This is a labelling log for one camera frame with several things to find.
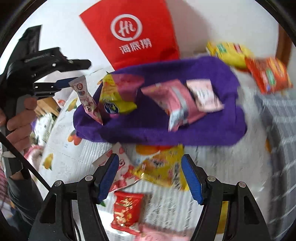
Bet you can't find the pink strawberry snack packet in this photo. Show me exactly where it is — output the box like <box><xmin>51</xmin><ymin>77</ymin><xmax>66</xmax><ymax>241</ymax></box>
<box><xmin>92</xmin><ymin>143</ymin><xmax>139</xmax><ymax>192</ymax></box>

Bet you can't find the white pink candy packet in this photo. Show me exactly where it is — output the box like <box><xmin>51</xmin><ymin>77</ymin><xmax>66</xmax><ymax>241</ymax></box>
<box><xmin>69</xmin><ymin>75</ymin><xmax>103</xmax><ymax>125</ymax></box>

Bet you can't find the yellow orange snack packet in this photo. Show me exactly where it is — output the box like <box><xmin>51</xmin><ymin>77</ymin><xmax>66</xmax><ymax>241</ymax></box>
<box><xmin>130</xmin><ymin>145</ymin><xmax>189</xmax><ymax>191</ymax></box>

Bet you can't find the pink yellow chips bag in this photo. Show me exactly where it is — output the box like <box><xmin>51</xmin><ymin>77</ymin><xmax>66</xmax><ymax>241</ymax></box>
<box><xmin>99</xmin><ymin>73</ymin><xmax>144</xmax><ymax>115</ymax></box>

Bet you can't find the pink white snack packet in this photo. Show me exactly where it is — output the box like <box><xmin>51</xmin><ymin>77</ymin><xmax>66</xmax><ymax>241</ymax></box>
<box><xmin>186</xmin><ymin>79</ymin><xmax>224</xmax><ymax>113</ymax></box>

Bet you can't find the pink silver striped packet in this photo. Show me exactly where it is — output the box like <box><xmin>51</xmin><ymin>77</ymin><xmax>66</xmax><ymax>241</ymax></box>
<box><xmin>141</xmin><ymin>79</ymin><xmax>206</xmax><ymax>132</ymax></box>

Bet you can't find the person's left hand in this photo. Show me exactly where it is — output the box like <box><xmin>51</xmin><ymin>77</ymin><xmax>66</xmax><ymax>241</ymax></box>
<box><xmin>1</xmin><ymin>97</ymin><xmax>37</xmax><ymax>152</ymax></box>

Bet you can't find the wooden chair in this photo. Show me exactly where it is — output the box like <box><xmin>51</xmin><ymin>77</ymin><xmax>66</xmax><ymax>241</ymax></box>
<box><xmin>35</xmin><ymin>97</ymin><xmax>61</xmax><ymax>117</ymax></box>

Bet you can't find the red gold snack packet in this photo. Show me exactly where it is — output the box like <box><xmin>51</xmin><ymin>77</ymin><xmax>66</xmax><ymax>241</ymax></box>
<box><xmin>111</xmin><ymin>191</ymin><xmax>144</xmax><ymax>235</ymax></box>

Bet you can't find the purple towel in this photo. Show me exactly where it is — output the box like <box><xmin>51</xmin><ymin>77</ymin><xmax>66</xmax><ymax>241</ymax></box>
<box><xmin>73</xmin><ymin>56</ymin><xmax>247</xmax><ymax>146</ymax></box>

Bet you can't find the red paper shopping bag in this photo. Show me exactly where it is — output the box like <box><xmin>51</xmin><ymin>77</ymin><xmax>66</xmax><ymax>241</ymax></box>
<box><xmin>80</xmin><ymin>0</ymin><xmax>180</xmax><ymax>70</ymax></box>

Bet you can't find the grey checked cushion with star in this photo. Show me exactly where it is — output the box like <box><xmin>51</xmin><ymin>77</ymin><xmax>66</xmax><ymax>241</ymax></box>
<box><xmin>254</xmin><ymin>94</ymin><xmax>295</xmax><ymax>240</ymax></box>

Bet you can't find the orange Lays chips bag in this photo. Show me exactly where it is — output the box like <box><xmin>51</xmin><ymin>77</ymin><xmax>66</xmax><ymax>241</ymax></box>
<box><xmin>245</xmin><ymin>57</ymin><xmax>293</xmax><ymax>94</ymax></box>

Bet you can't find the yellow Lays chips bag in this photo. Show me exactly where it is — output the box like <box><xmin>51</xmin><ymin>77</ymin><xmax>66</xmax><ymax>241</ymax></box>
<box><xmin>206</xmin><ymin>42</ymin><xmax>253</xmax><ymax>69</ymax></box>

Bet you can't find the black cable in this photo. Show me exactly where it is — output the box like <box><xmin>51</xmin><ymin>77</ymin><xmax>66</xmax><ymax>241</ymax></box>
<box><xmin>0</xmin><ymin>131</ymin><xmax>52</xmax><ymax>191</ymax></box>

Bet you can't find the brown wooden door frame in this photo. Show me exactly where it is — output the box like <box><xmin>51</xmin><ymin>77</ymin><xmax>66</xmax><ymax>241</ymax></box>
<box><xmin>275</xmin><ymin>25</ymin><xmax>292</xmax><ymax>67</ymax></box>

